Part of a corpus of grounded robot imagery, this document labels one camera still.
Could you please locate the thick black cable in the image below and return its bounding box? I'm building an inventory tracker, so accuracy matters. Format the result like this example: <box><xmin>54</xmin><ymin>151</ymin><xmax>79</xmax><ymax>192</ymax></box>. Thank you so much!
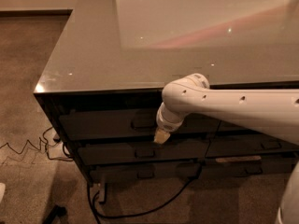
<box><xmin>86</xmin><ymin>161</ymin><xmax>204</xmax><ymax>224</ymax></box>

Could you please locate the drawer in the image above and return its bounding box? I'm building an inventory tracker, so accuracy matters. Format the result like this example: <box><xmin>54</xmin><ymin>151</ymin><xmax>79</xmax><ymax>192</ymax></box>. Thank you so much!
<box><xmin>206</xmin><ymin>134</ymin><xmax>299</xmax><ymax>158</ymax></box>
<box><xmin>59</xmin><ymin>107</ymin><xmax>221</xmax><ymax>141</ymax></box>
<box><xmin>74</xmin><ymin>138</ymin><xmax>208</xmax><ymax>166</ymax></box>
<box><xmin>90</xmin><ymin>161</ymin><xmax>201</xmax><ymax>183</ymax></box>
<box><xmin>217</xmin><ymin>119</ymin><xmax>250</xmax><ymax>133</ymax></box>

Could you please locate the dark cabinet with glossy top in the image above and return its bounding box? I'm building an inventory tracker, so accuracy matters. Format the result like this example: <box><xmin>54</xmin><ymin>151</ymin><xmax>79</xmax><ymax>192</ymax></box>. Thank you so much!
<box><xmin>35</xmin><ymin>0</ymin><xmax>299</xmax><ymax>184</ymax></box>

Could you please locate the thin black wire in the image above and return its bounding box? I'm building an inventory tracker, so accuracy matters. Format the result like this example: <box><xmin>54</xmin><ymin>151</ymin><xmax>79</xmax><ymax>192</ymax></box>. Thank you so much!
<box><xmin>0</xmin><ymin>126</ymin><xmax>74</xmax><ymax>162</ymax></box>

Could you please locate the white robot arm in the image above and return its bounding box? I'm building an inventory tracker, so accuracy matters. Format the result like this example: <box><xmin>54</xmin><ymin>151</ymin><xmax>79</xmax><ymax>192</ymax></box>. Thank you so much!
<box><xmin>154</xmin><ymin>74</ymin><xmax>299</xmax><ymax>145</ymax></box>

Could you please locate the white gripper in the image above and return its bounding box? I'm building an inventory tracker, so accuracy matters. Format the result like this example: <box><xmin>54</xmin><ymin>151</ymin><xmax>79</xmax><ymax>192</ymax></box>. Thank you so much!
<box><xmin>154</xmin><ymin>104</ymin><xmax>186</xmax><ymax>145</ymax></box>

